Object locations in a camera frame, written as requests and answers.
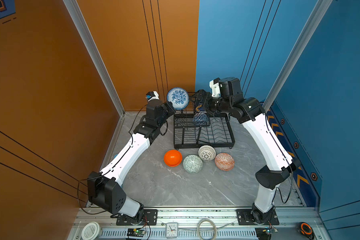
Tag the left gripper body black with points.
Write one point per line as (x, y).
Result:
(166, 112)

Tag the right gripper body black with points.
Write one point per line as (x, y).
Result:
(210, 103)

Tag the blue geometric pattern bowl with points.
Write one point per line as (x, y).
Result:
(201, 119)

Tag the blue floral white bowl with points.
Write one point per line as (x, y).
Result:
(179, 98)

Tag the black wire dish rack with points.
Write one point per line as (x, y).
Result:
(218, 133)

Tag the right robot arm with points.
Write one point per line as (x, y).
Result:
(227, 97)

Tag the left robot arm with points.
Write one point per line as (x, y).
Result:
(105, 188)

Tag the orange plastic bowl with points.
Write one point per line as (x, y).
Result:
(173, 158)

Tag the white lattice bowl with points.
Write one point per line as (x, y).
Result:
(207, 153)

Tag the green patterned bowl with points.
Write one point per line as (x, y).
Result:
(193, 164)

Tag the red patterned bowl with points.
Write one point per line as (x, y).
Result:
(224, 162)

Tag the small white clock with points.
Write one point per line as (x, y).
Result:
(172, 230)

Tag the left green circuit board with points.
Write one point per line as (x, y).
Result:
(136, 234)

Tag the right circuit board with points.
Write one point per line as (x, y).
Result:
(270, 230)

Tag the white round lid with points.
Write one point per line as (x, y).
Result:
(91, 231)

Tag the orange black tape measure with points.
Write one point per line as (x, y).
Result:
(306, 230)

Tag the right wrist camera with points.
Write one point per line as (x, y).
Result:
(215, 87)

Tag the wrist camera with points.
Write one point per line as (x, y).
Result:
(152, 95)
(215, 87)

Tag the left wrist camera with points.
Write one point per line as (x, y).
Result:
(152, 95)

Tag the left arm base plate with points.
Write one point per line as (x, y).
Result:
(150, 216)

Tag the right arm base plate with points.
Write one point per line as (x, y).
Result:
(243, 216)

